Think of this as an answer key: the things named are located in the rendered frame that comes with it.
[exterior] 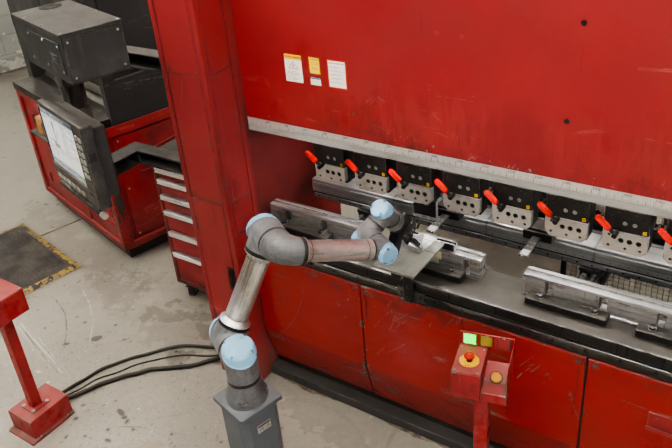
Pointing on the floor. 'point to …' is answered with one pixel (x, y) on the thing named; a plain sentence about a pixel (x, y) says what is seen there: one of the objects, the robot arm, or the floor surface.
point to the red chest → (179, 224)
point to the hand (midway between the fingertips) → (413, 246)
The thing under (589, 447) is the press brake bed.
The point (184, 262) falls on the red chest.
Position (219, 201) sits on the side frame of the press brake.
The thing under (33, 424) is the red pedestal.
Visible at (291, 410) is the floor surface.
